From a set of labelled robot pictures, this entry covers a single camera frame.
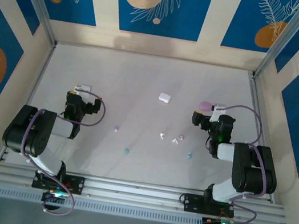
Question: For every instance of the pink earbud charging case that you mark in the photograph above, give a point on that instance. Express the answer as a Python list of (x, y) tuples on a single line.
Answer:
[(205, 106)]

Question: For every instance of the pink earbud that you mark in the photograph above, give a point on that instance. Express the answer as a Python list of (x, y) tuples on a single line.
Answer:
[(117, 128), (181, 137)]

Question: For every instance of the white earbud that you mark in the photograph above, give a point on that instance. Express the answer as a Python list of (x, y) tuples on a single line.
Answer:
[(161, 135), (175, 141)]

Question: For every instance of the white earbud charging case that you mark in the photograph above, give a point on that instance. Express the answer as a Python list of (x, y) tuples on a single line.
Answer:
[(164, 97)]

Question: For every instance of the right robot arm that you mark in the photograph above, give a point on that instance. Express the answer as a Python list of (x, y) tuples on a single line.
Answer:
[(255, 171)]

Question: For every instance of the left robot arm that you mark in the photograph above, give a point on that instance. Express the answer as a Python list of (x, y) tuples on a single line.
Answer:
[(33, 132)]

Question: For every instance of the white perforated plate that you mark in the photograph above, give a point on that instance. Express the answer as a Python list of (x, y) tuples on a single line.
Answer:
[(218, 112)]

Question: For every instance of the light blue earbud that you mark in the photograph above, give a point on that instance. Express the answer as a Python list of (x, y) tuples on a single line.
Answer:
[(189, 155), (126, 151)]

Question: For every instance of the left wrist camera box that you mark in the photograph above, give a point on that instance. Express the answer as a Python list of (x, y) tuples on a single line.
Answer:
[(84, 88)]

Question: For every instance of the aluminium table side rail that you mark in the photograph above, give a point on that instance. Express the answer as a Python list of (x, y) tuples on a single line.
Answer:
[(43, 70), (257, 93)]

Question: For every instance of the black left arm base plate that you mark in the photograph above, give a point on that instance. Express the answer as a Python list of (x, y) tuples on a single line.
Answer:
[(76, 184)]

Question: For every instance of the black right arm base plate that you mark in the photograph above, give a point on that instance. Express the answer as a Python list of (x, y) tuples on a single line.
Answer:
[(191, 202)]

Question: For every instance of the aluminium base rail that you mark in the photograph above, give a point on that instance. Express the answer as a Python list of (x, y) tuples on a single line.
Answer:
[(135, 192)]

